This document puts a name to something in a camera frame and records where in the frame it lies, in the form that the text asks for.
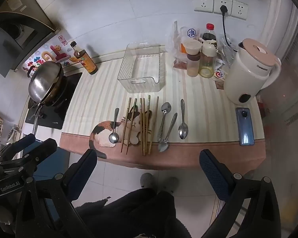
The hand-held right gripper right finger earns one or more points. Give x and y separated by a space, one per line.
213 171

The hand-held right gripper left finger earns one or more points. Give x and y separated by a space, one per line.
81 169

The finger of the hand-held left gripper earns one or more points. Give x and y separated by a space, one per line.
44 148
26 141

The row of wooden chopsticks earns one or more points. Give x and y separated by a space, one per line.
144 126

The clear plastic storage bin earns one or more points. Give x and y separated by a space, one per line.
141 85

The black glass gas stove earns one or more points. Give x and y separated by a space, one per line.
54 119

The grey slipper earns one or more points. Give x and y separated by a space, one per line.
170 184
147 179

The small round steel spoon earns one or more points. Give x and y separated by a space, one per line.
113 136

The blue smartphone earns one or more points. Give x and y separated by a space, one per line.
245 129

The steel wok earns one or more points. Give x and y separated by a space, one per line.
43 81

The striped cat print tablecloth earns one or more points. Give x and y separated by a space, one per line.
203 109

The person's dark clothing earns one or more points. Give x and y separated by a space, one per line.
139 215

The small brown card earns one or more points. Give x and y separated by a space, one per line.
219 84

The brown sauce bottle yellow label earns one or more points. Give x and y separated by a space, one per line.
88 63

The red and white packet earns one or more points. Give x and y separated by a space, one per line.
219 74

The steel range hood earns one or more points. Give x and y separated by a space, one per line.
12 37

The cream electric kettle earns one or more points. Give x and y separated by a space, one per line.
248 72

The glass oil bottle white cap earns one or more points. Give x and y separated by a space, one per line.
207 64

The spice jar with brown lid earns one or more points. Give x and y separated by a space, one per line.
192 65

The crumpled clear plastic bag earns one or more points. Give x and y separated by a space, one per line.
228 54

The translucent lidded cup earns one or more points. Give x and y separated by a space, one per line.
192 45

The clear plastic spice bag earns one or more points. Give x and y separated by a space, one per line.
175 44

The dark bottle with red cap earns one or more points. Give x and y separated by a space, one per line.
209 33

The colourful wall stickers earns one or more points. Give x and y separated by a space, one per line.
59 54

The white wall socket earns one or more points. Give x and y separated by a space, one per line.
239 10
203 2
217 1

